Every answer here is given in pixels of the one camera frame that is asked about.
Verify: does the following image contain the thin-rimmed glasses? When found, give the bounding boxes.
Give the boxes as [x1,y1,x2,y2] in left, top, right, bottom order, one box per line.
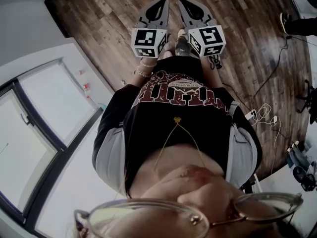
[73,192,304,238]

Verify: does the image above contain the black floor cable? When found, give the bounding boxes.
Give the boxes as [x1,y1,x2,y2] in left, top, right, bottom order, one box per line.
[253,34,309,97]

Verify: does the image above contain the person's right forearm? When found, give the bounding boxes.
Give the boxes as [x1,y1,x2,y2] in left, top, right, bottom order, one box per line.
[201,56,223,89]

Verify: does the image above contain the white bead bracelet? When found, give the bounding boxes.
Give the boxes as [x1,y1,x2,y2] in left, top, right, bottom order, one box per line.
[140,59,158,68]

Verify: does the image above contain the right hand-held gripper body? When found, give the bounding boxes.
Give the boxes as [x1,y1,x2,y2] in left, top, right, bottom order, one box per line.
[182,18,226,58]

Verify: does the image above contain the gold chain necklace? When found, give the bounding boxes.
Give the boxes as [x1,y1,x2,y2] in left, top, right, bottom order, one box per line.
[153,116,209,172]

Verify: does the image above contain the white power strip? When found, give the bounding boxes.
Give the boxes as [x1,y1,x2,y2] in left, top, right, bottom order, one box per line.
[244,109,258,120]

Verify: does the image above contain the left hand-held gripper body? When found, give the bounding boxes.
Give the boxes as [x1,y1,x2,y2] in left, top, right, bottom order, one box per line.
[130,18,172,59]

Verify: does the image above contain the dark-framed window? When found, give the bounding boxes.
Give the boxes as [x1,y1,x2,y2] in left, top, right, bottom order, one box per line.
[0,58,105,233]

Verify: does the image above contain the black stand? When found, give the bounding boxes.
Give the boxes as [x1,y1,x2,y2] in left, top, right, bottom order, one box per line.
[295,79,317,124]

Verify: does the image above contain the black gripper wrist strap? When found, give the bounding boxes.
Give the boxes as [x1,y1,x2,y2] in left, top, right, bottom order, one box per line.
[208,54,223,70]

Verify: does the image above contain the white cable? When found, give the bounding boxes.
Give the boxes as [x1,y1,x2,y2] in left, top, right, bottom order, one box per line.
[251,102,282,175]

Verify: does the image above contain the person's face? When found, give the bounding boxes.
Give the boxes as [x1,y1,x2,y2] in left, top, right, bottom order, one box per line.
[84,164,300,238]

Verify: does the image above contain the blue equipment clutter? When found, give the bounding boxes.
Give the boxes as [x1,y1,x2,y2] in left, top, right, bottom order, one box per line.
[286,139,317,192]

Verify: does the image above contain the metal chair leg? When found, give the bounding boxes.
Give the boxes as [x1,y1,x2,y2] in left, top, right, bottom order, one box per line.
[240,173,264,194]

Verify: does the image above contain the black printed t-shirt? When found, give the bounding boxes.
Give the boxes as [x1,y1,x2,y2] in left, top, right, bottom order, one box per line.
[91,57,263,198]

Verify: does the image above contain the thin chain bracelet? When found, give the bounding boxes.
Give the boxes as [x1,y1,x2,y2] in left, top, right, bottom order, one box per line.
[134,66,153,78]

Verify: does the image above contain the person's left forearm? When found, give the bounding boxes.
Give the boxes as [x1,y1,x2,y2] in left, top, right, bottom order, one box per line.
[133,56,159,86]

